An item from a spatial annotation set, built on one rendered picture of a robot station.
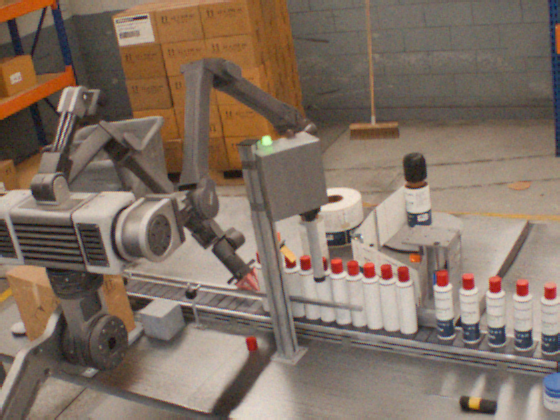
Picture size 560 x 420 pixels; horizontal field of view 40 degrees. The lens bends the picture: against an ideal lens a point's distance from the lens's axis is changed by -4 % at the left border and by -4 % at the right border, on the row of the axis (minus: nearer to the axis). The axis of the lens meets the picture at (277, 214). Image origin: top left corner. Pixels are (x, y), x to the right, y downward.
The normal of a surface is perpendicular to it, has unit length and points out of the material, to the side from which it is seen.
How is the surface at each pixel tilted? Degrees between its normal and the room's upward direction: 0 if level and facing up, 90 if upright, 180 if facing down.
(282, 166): 90
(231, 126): 90
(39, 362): 90
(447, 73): 90
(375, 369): 0
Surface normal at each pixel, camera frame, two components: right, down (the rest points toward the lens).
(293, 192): 0.41, 0.30
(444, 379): -0.16, -0.90
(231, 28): -0.30, 0.44
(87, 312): 0.90, 0.04
